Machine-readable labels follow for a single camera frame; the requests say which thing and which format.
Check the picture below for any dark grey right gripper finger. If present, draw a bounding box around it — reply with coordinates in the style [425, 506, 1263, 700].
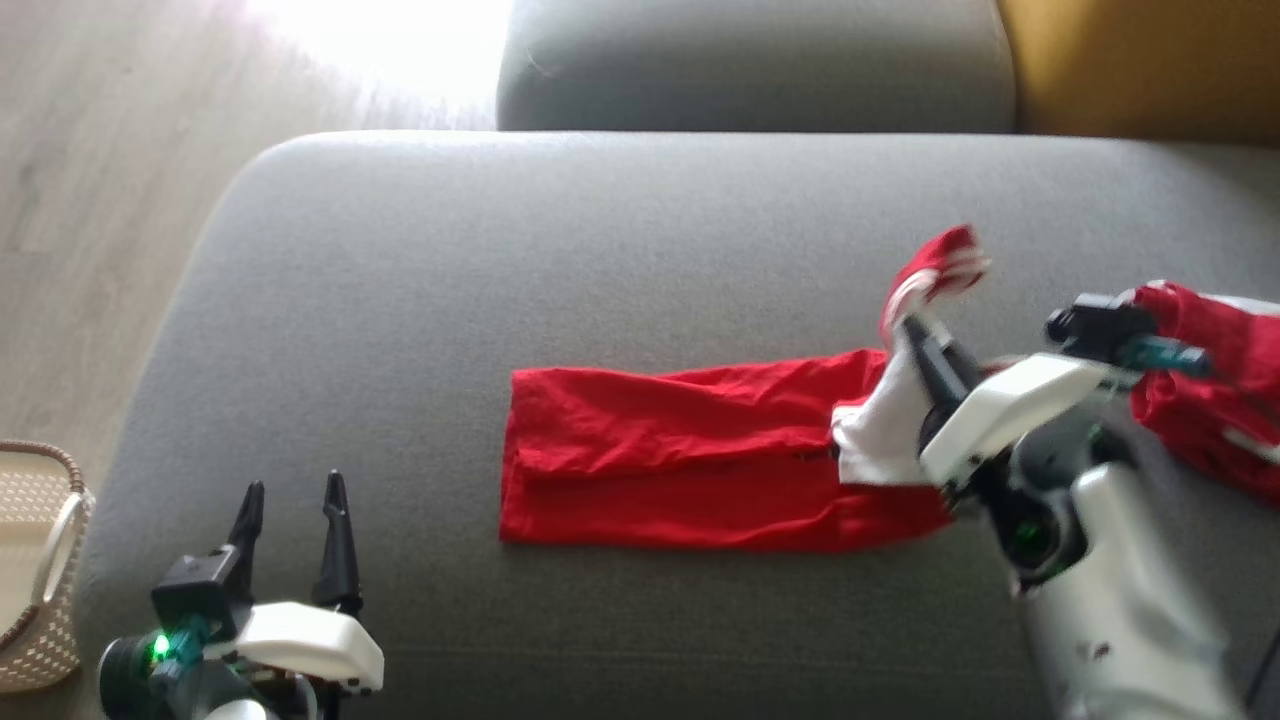
[912, 345, 951, 451]
[903, 313, 986, 401]

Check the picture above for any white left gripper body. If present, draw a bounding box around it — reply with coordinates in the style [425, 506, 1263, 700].
[230, 600, 386, 696]

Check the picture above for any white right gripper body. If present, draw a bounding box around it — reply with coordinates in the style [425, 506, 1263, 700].
[920, 352, 1116, 491]

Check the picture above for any large grey sofa seat cushion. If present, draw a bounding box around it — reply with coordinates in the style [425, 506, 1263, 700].
[75, 130, 1280, 720]

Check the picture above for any red white-trimmed basketball jersey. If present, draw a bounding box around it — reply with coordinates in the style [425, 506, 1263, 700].
[498, 225, 1280, 553]

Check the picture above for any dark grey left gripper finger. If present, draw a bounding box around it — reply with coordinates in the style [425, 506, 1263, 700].
[224, 481, 266, 603]
[313, 471, 364, 617]

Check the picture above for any cream perforated laundry basket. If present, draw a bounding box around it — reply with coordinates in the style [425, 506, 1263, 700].
[0, 440, 96, 694]

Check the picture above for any wide yellow sofa backrest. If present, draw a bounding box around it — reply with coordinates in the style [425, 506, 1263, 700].
[995, 0, 1280, 146]

